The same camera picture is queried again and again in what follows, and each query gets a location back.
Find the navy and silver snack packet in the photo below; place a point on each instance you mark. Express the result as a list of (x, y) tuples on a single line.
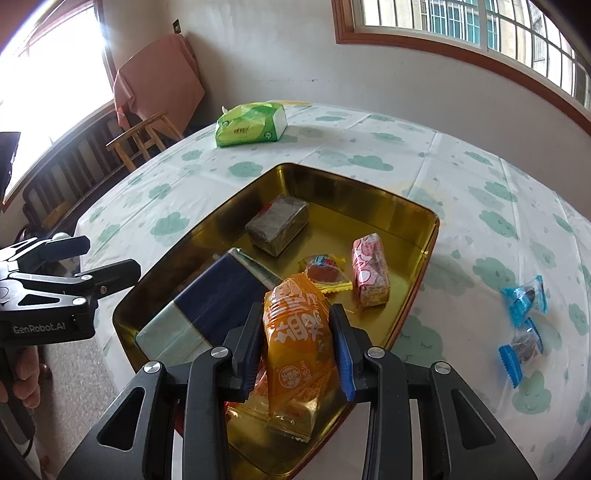
[(217, 300)]

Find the person's left hand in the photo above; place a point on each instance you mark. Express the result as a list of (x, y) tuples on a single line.
[(30, 374)]

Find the clear orange snack packet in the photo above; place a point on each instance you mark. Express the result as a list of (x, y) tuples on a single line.
[(257, 390)]

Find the dark wooden bench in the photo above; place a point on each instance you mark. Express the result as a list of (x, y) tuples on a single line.
[(46, 194)]

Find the dark wall switch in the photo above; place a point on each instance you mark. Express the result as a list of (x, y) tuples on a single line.
[(177, 26)]

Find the cloud print tablecloth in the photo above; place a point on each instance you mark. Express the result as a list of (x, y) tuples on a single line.
[(461, 161)]

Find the wooden framed window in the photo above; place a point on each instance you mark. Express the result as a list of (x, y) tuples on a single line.
[(461, 23), (46, 69)]

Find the pink snack packet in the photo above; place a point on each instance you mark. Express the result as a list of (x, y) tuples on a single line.
[(369, 267)]

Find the blue wrapped candy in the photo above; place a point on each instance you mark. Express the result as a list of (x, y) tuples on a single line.
[(519, 350), (524, 300)]

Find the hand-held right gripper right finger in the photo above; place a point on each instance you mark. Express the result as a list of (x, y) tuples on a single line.
[(344, 364)]

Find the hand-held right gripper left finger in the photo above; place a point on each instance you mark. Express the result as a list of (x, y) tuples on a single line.
[(251, 364)]

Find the red and yellow candy packet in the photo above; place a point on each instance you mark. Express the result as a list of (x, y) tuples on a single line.
[(325, 272)]

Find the grey brown block packet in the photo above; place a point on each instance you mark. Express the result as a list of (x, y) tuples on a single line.
[(277, 224)]

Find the pink cloth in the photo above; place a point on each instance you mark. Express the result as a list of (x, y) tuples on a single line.
[(161, 74)]

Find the gold tin box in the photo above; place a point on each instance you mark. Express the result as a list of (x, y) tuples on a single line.
[(351, 217)]

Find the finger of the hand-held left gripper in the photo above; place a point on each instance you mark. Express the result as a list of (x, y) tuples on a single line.
[(111, 274), (55, 247)]

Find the light wooden chair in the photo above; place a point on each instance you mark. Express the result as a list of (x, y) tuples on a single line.
[(138, 134)]

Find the green tissue pack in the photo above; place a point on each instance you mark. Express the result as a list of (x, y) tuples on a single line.
[(249, 124)]

